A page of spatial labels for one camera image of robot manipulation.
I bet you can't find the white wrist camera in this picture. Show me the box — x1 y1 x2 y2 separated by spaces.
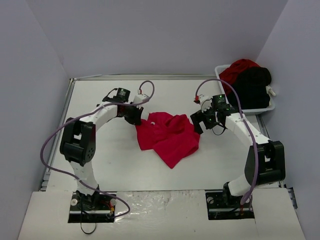
194 94 212 112
132 94 148 106

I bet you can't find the black t shirt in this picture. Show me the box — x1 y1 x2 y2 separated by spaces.
231 66 272 110

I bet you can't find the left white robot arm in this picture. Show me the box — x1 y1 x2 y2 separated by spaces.
59 88 148 209

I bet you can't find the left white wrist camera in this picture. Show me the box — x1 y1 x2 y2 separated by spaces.
132 94 148 106

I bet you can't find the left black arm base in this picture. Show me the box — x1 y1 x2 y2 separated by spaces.
68 191 117 224

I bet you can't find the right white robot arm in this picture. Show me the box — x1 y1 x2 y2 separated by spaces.
190 94 286 207

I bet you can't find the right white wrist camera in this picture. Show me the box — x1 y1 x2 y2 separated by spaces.
194 94 212 112

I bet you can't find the bright red t shirt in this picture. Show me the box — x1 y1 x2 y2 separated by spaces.
135 112 200 169

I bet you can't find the white garment piece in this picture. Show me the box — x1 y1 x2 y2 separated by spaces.
265 85 277 97

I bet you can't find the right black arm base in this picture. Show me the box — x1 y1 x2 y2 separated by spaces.
205 190 255 221

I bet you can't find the thin black cable loop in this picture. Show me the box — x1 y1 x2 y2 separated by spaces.
79 214 98 236

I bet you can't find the dark red t shirt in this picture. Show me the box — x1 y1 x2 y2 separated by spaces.
219 58 260 85

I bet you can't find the white plastic laundry basket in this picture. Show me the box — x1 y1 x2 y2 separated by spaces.
214 64 276 115

